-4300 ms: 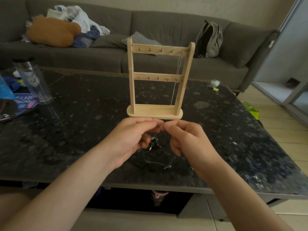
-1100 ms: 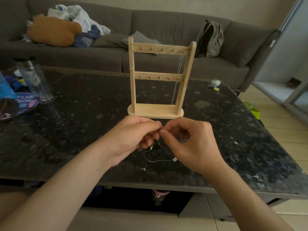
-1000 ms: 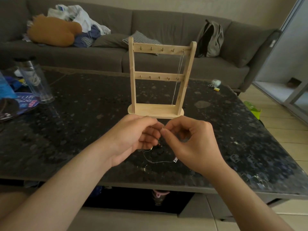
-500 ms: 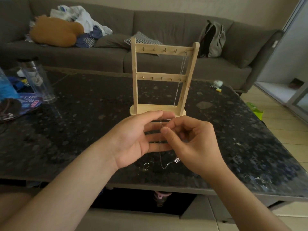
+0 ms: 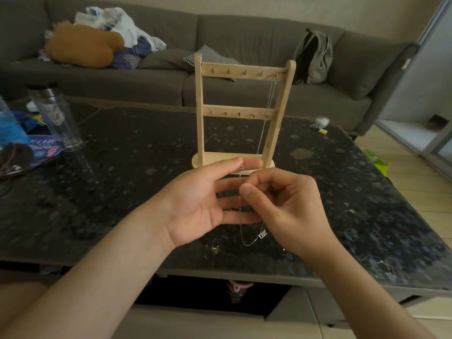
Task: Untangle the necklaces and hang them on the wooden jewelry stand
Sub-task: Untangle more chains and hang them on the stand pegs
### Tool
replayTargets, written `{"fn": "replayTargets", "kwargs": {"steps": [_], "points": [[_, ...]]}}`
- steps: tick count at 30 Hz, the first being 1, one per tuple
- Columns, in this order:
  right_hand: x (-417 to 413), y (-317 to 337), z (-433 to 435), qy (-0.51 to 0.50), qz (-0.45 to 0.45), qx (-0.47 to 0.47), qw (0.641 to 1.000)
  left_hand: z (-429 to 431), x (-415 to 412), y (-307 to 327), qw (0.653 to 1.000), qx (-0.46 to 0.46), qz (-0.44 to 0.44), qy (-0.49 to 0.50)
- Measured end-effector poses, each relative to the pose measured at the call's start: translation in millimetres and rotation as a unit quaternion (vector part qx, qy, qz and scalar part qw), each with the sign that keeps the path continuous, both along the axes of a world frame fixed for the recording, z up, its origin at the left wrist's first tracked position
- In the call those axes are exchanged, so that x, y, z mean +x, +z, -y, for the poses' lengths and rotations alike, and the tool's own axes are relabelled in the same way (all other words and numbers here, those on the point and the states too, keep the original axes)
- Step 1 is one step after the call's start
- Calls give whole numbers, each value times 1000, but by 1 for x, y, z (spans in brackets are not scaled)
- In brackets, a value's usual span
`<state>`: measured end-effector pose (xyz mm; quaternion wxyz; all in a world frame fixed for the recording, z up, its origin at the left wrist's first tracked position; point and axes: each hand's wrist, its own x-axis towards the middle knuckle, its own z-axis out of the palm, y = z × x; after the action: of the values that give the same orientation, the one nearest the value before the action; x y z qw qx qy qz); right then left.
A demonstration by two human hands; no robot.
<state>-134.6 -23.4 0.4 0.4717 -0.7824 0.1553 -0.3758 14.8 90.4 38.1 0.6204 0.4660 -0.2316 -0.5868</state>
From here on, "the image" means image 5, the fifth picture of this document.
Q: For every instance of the person's right hand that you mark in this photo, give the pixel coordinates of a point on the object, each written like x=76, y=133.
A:
x=296, y=215

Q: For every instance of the person's left hand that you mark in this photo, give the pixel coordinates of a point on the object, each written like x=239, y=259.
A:
x=190, y=208

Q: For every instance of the wooden jewelry stand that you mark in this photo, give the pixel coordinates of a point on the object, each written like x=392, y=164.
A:
x=240, y=75

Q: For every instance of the person's right forearm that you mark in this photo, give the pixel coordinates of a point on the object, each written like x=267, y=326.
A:
x=367, y=300

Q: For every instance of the person's left forearm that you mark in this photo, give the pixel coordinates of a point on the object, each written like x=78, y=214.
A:
x=88, y=282

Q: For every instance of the person's bare leg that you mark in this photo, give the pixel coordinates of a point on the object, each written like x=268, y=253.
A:
x=17, y=300

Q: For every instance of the pink item under table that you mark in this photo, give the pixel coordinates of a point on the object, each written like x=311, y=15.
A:
x=238, y=287

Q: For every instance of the green bag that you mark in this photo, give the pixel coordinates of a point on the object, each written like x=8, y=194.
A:
x=376, y=162

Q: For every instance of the grey flat cushion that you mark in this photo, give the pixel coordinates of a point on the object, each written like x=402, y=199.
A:
x=164, y=59

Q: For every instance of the checkered pillow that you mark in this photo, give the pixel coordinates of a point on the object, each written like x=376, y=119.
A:
x=215, y=58

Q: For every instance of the grey backpack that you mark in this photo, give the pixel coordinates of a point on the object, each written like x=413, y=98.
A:
x=319, y=61

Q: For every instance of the blue printed packet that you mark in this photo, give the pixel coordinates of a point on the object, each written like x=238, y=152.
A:
x=44, y=150

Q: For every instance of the clear plastic tumbler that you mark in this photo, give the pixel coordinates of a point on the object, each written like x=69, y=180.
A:
x=58, y=118

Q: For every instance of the dark shoe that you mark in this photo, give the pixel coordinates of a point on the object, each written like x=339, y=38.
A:
x=436, y=122

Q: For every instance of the blue crumpled garment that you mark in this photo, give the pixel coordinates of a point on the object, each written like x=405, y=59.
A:
x=141, y=47

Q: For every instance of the grey fabric sofa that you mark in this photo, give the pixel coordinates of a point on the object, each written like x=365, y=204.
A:
x=247, y=31

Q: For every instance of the white crumpled garment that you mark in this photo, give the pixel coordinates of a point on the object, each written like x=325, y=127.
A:
x=125, y=24

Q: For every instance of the brown plush toy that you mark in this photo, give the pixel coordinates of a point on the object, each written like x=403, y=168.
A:
x=83, y=45

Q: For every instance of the blue plastic bottle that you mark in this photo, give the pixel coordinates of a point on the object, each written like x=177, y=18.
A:
x=12, y=127

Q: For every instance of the sliding glass door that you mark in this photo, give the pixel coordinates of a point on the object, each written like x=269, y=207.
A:
x=431, y=67

